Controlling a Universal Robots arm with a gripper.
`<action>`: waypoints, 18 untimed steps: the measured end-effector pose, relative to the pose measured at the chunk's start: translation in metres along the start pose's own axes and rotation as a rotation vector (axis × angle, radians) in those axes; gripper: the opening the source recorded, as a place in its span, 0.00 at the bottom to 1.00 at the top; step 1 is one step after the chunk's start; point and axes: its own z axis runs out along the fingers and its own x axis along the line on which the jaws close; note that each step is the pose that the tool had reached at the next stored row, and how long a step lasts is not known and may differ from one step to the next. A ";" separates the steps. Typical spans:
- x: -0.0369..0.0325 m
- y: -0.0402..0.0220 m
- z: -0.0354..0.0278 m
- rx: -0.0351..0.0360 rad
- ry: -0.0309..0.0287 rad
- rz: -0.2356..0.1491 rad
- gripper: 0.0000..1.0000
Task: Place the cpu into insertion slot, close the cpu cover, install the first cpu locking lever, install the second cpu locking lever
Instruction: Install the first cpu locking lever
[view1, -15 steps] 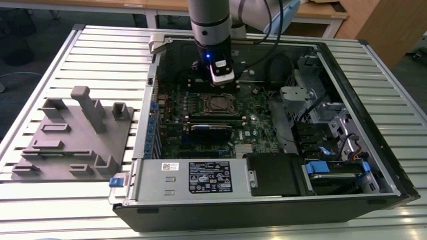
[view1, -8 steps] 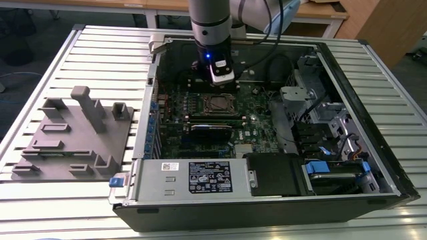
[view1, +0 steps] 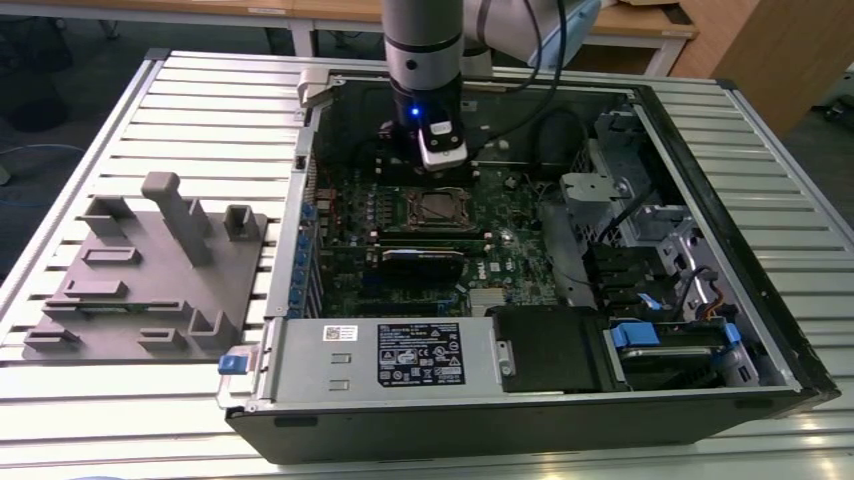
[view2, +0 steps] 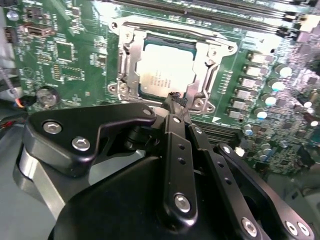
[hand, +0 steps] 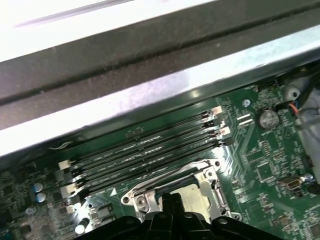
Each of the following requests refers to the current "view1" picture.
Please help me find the black graphics card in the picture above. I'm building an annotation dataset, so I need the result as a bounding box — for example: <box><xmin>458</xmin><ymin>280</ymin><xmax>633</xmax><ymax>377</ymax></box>
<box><xmin>381</xmin><ymin>247</ymin><xmax>469</xmax><ymax>286</ymax></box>

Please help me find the silver power supply unit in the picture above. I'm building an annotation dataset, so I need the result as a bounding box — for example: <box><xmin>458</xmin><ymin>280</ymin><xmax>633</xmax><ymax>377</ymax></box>
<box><xmin>246</xmin><ymin>315</ymin><xmax>520</xmax><ymax>401</ymax></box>

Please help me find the black office chair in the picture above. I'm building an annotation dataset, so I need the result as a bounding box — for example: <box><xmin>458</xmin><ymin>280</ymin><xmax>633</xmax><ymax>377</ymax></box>
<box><xmin>0</xmin><ymin>14</ymin><xmax>75</xmax><ymax>134</ymax></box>

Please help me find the wooden cabinet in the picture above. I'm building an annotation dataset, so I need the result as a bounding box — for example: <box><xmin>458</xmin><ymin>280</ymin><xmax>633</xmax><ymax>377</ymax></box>
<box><xmin>670</xmin><ymin>0</ymin><xmax>854</xmax><ymax>146</ymax></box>

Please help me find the silver socket cover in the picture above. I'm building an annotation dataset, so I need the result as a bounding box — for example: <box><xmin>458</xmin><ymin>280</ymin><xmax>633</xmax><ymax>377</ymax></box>
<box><xmin>405</xmin><ymin>188</ymin><xmax>470</xmax><ymax>227</ymax></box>

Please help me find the CPU socket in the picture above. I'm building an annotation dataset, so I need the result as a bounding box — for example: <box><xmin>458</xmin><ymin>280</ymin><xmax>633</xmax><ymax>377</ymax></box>
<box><xmin>402</xmin><ymin>186</ymin><xmax>474</xmax><ymax>230</ymax></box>

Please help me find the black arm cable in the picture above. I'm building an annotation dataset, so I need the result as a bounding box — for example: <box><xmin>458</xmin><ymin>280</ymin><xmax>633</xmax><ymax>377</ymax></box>
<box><xmin>466</xmin><ymin>0</ymin><xmax>570</xmax><ymax>151</ymax></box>

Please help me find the black drive bay wire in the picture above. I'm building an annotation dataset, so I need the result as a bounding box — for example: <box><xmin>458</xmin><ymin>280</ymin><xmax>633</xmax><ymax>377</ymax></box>
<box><xmin>597</xmin><ymin>188</ymin><xmax>666</xmax><ymax>246</ymax></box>

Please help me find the black PC case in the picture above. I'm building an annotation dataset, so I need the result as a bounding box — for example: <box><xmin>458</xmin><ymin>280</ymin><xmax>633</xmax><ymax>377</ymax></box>
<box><xmin>223</xmin><ymin>69</ymin><xmax>844</xmax><ymax>466</ymax></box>

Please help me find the black disk data wire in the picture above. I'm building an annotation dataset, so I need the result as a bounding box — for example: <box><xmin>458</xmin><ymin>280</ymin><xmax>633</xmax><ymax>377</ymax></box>
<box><xmin>685</xmin><ymin>264</ymin><xmax>721</xmax><ymax>321</ymax></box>

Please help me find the green motherboard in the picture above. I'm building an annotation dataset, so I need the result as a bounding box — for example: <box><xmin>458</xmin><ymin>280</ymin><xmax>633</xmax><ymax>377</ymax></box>
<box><xmin>313</xmin><ymin>164</ymin><xmax>582</xmax><ymax>319</ymax></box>

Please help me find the wooden desk white frame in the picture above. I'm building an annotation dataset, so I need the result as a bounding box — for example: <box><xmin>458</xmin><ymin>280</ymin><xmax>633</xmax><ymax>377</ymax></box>
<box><xmin>293</xmin><ymin>0</ymin><xmax>701</xmax><ymax>77</ymax></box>
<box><xmin>0</xmin><ymin>0</ymin><xmax>315</xmax><ymax>57</ymax></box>

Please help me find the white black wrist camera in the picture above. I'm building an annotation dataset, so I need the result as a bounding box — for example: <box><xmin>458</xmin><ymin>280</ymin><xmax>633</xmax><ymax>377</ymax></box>
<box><xmin>417</xmin><ymin>118</ymin><xmax>470</xmax><ymax>172</ymax></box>

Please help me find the grey parts rack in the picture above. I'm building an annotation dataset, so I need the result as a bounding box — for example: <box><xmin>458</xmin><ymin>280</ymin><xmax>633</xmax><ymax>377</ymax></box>
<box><xmin>20</xmin><ymin>171</ymin><xmax>273</xmax><ymax>362</ymax></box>

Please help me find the hard disk in blue carrier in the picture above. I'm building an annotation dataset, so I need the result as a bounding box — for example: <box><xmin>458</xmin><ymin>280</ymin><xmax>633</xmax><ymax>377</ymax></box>
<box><xmin>604</xmin><ymin>319</ymin><xmax>746</xmax><ymax>391</ymax></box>

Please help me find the silver chipset heat sink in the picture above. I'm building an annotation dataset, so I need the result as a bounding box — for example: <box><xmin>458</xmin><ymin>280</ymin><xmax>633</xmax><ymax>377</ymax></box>
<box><xmin>470</xmin><ymin>287</ymin><xmax>508</xmax><ymax>316</ymax></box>

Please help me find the silver metal drive cage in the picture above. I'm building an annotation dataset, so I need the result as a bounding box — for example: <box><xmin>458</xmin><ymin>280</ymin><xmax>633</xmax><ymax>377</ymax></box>
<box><xmin>558</xmin><ymin>110</ymin><xmax>702</xmax><ymax>251</ymax></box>

